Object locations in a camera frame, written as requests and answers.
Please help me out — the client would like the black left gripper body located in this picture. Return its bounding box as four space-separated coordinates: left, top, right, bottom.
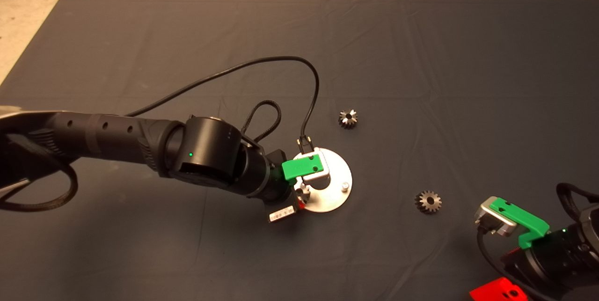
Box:
264 149 302 223

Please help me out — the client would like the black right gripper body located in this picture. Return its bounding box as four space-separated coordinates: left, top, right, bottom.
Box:
501 233 578 294

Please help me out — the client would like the steel planetary gear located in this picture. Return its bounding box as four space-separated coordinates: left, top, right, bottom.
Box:
415 191 442 214
339 110 359 129

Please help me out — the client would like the round metal carrier plate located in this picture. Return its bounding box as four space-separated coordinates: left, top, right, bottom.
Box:
299 147 353 213

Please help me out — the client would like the dark grey table cloth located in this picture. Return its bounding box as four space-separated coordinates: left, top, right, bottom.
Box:
0 0 599 301

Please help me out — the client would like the green right camera mount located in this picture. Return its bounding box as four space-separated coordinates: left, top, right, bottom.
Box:
490 201 550 249

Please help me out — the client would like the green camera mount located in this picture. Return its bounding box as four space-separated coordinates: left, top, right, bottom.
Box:
490 201 550 249
282 154 324 181

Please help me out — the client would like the green left camera mount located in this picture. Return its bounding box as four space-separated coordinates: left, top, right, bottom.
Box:
282 154 324 181

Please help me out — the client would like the black right camera cable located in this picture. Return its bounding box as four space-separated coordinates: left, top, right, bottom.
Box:
476 228 560 301

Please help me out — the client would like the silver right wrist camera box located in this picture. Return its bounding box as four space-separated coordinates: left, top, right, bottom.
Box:
475 197 518 237

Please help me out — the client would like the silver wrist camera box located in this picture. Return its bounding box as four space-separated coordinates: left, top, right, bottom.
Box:
475 197 518 237
293 147 333 183

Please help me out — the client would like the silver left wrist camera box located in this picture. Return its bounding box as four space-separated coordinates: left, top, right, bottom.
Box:
293 147 333 183

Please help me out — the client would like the braided black right cable loop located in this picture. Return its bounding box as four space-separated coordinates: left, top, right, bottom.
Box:
556 183 599 220

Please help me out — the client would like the braided black cable loop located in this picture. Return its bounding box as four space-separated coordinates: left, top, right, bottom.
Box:
556 183 599 220
241 100 283 145

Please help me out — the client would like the braided black left cable loop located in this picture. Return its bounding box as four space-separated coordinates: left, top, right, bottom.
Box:
241 100 283 145

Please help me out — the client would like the thick braided black cable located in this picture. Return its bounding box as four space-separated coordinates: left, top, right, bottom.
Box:
0 161 78 212

